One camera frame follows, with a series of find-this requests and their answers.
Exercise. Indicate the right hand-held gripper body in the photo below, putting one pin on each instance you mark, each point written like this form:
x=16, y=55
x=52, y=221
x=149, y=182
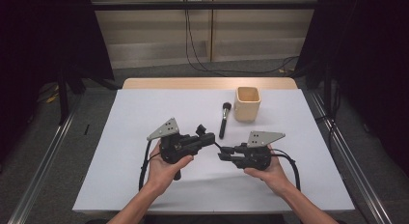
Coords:
x=257, y=156

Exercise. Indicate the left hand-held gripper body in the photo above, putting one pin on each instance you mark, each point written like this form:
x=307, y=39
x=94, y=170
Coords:
x=175, y=148

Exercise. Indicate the black makeup brush silver ferrule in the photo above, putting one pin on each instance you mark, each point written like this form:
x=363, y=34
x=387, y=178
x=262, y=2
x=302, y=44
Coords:
x=222, y=127

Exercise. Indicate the beige square cup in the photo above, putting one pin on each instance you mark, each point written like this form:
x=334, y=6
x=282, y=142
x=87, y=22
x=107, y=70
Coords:
x=247, y=111

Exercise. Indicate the person's right hand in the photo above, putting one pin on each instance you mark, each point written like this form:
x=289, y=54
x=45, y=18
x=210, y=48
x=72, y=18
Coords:
x=273, y=175

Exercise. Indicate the person's left hand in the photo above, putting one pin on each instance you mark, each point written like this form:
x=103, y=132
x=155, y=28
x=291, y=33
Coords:
x=162, y=175

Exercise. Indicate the white table sheet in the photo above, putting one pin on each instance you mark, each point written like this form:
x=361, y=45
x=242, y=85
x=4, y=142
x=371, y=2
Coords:
x=199, y=191

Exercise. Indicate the small black stick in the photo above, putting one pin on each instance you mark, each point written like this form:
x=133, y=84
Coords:
x=86, y=129

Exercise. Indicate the black metal stand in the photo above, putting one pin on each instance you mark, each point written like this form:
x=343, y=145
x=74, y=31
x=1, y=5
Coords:
x=63, y=98

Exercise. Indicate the black horizontal bar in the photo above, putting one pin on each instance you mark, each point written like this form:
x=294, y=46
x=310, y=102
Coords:
x=193, y=5

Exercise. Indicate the black curtain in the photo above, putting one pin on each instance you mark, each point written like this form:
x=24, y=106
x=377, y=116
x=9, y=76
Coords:
x=38, y=40
x=369, y=56

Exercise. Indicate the aluminium rail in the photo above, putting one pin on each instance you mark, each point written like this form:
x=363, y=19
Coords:
x=41, y=172
x=360, y=182

